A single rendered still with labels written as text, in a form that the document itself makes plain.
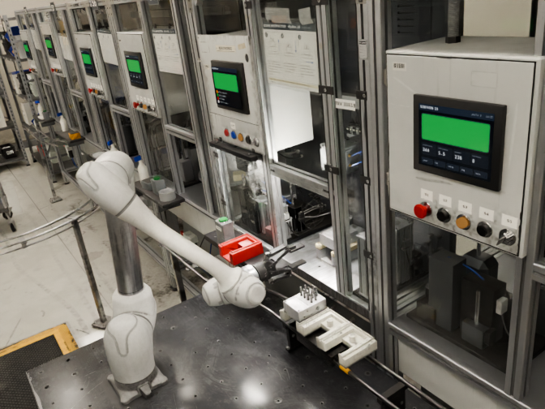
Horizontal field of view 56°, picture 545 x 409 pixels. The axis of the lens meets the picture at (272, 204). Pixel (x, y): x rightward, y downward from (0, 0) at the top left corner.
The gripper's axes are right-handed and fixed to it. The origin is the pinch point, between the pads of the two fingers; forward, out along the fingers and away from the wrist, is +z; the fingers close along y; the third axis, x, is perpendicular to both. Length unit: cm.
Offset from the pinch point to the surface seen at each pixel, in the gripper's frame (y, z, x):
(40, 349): -99, -94, 169
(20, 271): -101, -85, 297
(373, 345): -13.3, -4.7, -46.3
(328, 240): 0.8, 15.4, -0.3
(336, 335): -12.4, -11.0, -35.4
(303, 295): -6.7, -9.6, -15.7
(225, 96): 58, 0, 42
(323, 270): -9.5, 9.3, -3.4
